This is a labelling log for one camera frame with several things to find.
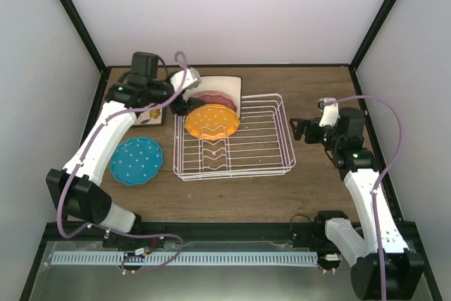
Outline blue polka dot plate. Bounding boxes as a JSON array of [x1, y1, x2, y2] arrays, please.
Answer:
[[109, 137, 163, 186]]

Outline black aluminium frame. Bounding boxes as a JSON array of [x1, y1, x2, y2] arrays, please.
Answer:
[[19, 0, 443, 301]]

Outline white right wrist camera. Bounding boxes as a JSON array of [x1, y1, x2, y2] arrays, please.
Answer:
[[318, 97, 339, 127]]

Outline cream square plate black rim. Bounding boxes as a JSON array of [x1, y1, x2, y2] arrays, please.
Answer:
[[183, 75, 242, 118]]

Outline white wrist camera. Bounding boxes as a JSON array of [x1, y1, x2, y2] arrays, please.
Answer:
[[318, 97, 339, 127], [169, 67, 202, 94]]

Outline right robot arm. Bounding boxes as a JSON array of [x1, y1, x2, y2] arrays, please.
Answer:
[[290, 104, 424, 300]]

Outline black front mounting rail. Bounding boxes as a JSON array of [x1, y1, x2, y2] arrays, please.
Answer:
[[45, 221, 416, 249]]

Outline light blue slotted cable duct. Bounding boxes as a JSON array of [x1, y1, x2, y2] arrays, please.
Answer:
[[51, 251, 318, 267]]

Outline white wire dish rack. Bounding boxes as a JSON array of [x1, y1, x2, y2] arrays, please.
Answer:
[[173, 94, 296, 181]]

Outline pink polka dot plate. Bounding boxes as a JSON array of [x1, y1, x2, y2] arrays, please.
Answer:
[[192, 91, 237, 113]]

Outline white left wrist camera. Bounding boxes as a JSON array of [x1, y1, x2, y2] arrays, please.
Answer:
[[169, 67, 202, 94]]

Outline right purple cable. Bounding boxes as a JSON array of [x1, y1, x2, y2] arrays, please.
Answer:
[[326, 95, 403, 300]]

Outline yellow polka dot plate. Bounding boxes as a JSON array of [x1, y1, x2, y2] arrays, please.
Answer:
[[185, 104, 240, 141]]

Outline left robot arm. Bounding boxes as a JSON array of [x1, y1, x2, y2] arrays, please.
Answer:
[[46, 51, 202, 247]]

